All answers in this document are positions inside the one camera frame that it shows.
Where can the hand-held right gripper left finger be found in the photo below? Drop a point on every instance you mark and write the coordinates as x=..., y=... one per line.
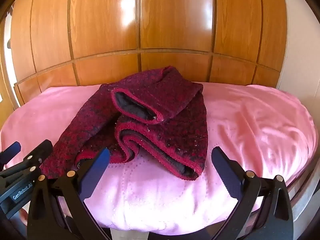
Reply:
x=96, y=173

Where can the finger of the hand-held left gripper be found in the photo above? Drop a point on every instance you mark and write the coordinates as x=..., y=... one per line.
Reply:
x=11, y=150
x=37, y=152

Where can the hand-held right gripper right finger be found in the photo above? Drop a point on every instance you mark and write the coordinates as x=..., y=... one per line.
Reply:
x=225, y=172

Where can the maroon knit sweater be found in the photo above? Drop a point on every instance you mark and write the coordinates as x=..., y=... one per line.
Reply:
x=175, y=130

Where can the pink bed sheet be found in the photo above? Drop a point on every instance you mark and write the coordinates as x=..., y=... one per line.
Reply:
x=250, y=120

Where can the wooden headboard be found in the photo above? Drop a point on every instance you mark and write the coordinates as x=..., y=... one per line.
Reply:
x=175, y=17

